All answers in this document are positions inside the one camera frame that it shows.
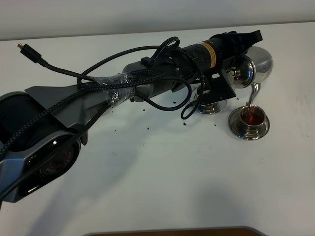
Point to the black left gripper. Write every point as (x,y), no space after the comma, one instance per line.
(223,50)

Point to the stainless steel teapot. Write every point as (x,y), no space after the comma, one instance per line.
(251,70)

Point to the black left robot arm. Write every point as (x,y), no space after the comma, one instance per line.
(43,128)

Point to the left stainless steel teacup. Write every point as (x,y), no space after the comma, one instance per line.
(212,108)

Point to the stainless steel teacup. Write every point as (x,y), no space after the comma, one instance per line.
(212,108)
(252,116)

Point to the right stainless steel teacup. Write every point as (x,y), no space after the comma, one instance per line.
(252,116)

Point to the left steel cup saucer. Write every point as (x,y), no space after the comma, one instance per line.
(195,95)

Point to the steel cup saucer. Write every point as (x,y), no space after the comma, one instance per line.
(195,95)
(242,131)

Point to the right steel cup saucer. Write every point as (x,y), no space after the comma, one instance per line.
(242,131)

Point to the brown wooden board edge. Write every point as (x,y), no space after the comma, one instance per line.
(225,231)

